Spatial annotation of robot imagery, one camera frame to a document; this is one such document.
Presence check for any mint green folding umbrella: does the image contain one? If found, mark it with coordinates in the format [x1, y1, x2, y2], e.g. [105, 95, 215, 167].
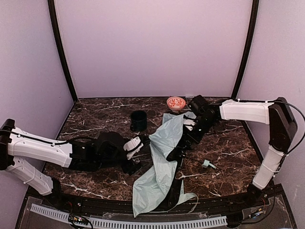
[132, 112, 196, 217]

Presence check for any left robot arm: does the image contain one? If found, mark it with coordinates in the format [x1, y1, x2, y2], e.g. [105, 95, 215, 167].
[0, 119, 150, 196]

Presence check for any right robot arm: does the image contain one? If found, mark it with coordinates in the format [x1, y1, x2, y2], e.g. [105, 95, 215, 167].
[177, 95, 305, 206]

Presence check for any dark green mug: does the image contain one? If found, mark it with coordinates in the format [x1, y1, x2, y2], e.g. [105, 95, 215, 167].
[130, 110, 147, 132]

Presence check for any red patterned white bowl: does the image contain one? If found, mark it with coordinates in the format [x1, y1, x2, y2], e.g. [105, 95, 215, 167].
[166, 96, 186, 112]

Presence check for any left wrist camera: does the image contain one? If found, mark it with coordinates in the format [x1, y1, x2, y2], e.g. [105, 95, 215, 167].
[123, 137, 144, 160]

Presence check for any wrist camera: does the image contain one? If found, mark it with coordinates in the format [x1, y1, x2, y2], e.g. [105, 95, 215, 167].
[123, 137, 144, 160]
[183, 119, 196, 131]

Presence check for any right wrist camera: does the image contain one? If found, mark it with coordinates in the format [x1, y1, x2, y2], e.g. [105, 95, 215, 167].
[183, 119, 196, 131]

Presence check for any white slotted cable duct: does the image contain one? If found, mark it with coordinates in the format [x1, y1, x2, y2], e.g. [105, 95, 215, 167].
[30, 204, 227, 229]

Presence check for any black front rail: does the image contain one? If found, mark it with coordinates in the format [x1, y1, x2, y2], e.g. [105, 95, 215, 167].
[30, 185, 282, 217]

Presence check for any black corner post left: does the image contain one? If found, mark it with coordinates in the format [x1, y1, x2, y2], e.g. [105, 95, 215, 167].
[47, 0, 78, 103]

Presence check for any black corner post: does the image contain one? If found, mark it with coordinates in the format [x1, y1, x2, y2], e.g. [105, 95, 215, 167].
[231, 0, 259, 99]
[47, 0, 78, 103]

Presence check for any black corner post right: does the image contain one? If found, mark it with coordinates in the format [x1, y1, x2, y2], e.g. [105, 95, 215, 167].
[231, 0, 259, 99]

